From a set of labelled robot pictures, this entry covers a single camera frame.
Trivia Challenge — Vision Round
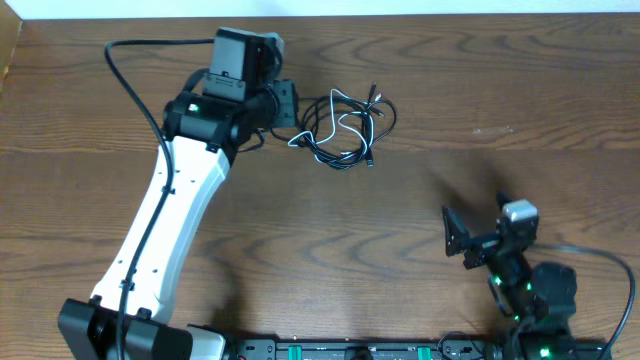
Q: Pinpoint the black USB cable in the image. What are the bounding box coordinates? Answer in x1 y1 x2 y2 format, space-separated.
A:
269 82 398 171

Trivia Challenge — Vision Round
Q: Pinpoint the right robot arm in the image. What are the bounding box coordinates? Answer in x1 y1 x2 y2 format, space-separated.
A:
441 193 577 359

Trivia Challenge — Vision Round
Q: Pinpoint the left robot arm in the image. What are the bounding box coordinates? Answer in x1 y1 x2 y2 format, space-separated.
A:
58 27 298 359

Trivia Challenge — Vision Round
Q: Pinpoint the cardboard box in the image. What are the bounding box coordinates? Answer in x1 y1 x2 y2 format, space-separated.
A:
0 0 23 87

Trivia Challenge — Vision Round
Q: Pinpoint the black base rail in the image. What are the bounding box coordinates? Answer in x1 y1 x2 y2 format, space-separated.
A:
219 337 614 360

